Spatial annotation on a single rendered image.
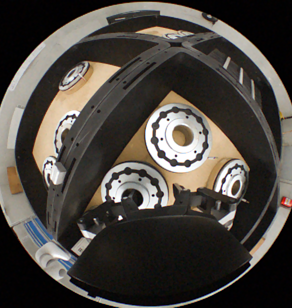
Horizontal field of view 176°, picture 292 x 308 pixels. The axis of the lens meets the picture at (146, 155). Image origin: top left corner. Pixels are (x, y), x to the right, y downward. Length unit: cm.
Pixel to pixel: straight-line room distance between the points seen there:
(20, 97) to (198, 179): 312
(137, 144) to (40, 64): 302
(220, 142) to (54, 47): 323
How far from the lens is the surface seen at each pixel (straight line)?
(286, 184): 321
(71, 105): 28
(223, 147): 22
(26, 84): 302
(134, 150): 17
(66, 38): 329
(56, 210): 15
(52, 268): 39
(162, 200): 15
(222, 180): 19
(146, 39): 18
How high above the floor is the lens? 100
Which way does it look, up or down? 87 degrees down
